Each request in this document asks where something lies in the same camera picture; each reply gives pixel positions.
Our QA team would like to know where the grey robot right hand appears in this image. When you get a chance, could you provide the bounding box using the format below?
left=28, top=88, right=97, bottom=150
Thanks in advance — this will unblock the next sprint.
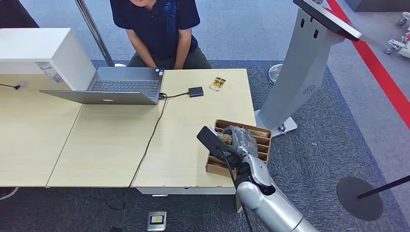
left=221, top=125, right=259, bottom=158

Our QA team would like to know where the brown printed card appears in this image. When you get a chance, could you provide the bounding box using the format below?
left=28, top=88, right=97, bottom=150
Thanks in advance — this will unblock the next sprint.
left=247, top=129, right=270, bottom=139
left=218, top=131, right=233, bottom=145

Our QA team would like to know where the wooden card holder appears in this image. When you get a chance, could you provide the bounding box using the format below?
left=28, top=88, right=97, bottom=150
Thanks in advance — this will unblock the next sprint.
left=205, top=119, right=272, bottom=179

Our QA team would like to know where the person in dark clothing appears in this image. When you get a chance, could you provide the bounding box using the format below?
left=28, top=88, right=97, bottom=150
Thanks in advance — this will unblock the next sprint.
left=0, top=0, right=40, bottom=29

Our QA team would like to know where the small black adapter box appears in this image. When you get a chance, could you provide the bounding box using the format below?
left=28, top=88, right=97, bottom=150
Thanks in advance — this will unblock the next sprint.
left=188, top=86, right=205, bottom=98

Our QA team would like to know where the grey open laptop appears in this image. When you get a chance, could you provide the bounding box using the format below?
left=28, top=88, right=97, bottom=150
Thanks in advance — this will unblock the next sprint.
left=40, top=66, right=165, bottom=106

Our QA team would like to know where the slanted metal pole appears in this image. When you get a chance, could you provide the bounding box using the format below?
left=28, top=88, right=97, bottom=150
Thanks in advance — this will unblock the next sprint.
left=74, top=0, right=127, bottom=68

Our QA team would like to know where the round grey floor base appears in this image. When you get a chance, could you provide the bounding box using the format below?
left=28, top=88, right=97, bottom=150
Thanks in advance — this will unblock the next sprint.
left=268, top=63, right=284, bottom=86

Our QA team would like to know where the silver kiosk stand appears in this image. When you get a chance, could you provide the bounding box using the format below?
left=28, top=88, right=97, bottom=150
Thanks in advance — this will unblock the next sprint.
left=254, top=8, right=345, bottom=138

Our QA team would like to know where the clear plastic bottle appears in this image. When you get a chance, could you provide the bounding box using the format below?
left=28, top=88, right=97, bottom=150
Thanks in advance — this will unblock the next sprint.
left=35, top=61, right=63, bottom=84

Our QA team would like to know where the white cabinet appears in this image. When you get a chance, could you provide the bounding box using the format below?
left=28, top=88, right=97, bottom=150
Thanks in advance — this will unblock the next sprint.
left=0, top=28, right=97, bottom=91

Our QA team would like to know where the metal floor socket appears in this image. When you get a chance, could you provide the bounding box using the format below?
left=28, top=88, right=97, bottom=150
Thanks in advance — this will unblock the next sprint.
left=146, top=210, right=167, bottom=232

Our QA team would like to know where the black round stanchion base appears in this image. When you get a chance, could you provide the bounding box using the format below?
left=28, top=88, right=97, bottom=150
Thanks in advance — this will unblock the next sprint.
left=336, top=176, right=384, bottom=221

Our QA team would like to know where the black kiosk screen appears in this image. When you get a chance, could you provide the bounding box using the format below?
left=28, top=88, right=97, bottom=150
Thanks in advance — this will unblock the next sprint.
left=293, top=0, right=363, bottom=42

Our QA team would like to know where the black stanchion pole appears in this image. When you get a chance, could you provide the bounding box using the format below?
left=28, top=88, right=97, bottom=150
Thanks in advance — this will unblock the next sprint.
left=356, top=174, right=410, bottom=200

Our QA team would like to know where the red floor tape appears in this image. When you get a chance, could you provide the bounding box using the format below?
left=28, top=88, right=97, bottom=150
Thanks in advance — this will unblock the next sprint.
left=326, top=0, right=410, bottom=131

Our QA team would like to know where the white wheeled cart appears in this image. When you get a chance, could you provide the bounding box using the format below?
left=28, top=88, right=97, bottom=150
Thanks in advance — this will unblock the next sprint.
left=384, top=12, right=410, bottom=59

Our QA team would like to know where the dark grey platform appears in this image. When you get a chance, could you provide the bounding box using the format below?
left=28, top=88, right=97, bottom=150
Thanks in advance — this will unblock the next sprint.
left=344, top=0, right=410, bottom=13

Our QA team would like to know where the short black cable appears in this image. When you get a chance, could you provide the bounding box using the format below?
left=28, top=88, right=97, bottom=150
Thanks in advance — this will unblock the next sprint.
left=158, top=92, right=190, bottom=100

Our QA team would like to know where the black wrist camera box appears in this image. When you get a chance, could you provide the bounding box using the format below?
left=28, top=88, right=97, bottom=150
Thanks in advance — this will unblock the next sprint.
left=196, top=126, right=238, bottom=161

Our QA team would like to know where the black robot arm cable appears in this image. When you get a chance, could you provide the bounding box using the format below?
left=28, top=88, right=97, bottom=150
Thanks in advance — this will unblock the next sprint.
left=216, top=147, right=254, bottom=232

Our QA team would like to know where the long black power cable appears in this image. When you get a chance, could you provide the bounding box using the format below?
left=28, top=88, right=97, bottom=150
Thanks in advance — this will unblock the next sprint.
left=75, top=96, right=169, bottom=211

